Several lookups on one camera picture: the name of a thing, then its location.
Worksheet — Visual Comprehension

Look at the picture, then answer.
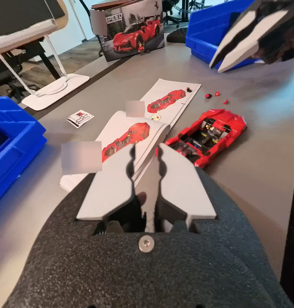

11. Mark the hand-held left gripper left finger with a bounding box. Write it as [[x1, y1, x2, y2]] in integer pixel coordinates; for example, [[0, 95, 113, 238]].
[[75, 144, 136, 221]]

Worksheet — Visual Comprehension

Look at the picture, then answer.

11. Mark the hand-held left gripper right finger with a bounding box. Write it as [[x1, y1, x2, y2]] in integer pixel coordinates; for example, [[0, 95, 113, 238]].
[[156, 143, 217, 232]]

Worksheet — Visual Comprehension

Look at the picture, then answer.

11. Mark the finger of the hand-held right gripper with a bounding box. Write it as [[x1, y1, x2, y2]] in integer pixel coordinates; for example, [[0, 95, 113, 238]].
[[209, 10, 260, 69], [217, 10, 290, 73]]

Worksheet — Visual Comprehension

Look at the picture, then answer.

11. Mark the red lego car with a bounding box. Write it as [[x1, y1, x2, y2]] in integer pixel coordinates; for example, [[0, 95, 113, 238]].
[[164, 109, 248, 169]]

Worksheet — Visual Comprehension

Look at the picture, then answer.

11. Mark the lego instruction booklet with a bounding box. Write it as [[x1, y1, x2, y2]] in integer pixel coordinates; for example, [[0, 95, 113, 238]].
[[60, 78, 202, 193]]

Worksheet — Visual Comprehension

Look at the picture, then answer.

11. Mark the lego set box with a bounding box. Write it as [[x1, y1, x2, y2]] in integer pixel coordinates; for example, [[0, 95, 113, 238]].
[[90, 0, 166, 62]]

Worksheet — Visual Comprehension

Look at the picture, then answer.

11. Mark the blue plastic bin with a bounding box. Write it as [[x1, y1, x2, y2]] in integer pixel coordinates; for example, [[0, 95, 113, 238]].
[[0, 96, 47, 207], [185, 0, 265, 70]]

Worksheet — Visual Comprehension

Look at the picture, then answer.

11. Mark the black cloth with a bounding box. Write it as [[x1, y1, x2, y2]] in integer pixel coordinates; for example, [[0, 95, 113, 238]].
[[167, 28, 189, 44]]

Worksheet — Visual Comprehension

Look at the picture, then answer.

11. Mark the white sticker sheet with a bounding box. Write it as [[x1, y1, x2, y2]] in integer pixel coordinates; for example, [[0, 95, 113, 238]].
[[66, 109, 95, 129]]

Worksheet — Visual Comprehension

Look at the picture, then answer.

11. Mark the white rounded pad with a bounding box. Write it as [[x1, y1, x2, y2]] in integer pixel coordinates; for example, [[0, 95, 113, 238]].
[[21, 73, 90, 111]]

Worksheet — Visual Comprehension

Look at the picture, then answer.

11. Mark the brown wooden desk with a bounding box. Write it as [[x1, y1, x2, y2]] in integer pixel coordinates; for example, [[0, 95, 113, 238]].
[[0, 36, 63, 81]]

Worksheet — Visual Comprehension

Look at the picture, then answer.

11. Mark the black office chair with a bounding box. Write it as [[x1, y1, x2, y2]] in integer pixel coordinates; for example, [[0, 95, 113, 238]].
[[0, 56, 39, 101]]

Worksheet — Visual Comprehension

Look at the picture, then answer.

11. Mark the dark board beige rim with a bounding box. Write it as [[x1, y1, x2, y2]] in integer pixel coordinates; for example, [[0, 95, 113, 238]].
[[0, 0, 69, 52]]

